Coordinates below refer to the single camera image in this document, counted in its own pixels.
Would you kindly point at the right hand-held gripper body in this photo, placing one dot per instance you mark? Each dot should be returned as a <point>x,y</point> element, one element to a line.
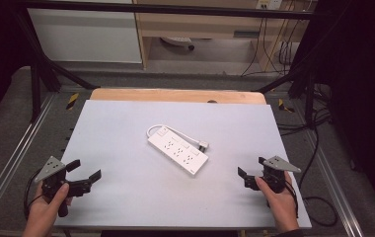
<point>276,177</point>

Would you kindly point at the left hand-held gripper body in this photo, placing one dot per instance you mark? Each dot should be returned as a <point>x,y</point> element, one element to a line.
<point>52,169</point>

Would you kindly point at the white power strip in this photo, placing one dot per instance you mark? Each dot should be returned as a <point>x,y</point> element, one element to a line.
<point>177,151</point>

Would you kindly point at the person's right hand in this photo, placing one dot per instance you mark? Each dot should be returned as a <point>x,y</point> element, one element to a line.
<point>282,205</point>

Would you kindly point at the person's left hand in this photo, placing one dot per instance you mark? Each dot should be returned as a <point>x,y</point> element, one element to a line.
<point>42,212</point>

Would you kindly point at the yellow black floor tape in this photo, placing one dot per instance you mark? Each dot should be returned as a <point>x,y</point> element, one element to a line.
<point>284,106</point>
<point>72,101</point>

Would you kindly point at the wooden table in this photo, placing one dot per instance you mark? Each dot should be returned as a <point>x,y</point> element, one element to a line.
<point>175,96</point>

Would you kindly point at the black curtain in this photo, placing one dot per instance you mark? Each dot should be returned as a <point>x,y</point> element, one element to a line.
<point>360,82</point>

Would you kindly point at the white cabinet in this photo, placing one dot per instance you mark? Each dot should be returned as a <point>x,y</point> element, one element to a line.
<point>83,36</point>

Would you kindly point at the white socket strip under desk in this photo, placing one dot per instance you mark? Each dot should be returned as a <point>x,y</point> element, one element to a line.
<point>177,41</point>

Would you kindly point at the light wooden desk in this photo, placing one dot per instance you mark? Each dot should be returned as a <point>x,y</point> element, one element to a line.
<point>202,24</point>

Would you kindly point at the aluminium floor rail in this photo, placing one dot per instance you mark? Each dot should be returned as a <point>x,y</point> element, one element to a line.
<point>335,184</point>
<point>14,158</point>

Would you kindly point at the white wall socket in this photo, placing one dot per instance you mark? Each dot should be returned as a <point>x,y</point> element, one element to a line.
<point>269,4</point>

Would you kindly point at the black metal frame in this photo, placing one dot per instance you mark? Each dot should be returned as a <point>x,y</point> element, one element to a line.
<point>162,9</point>

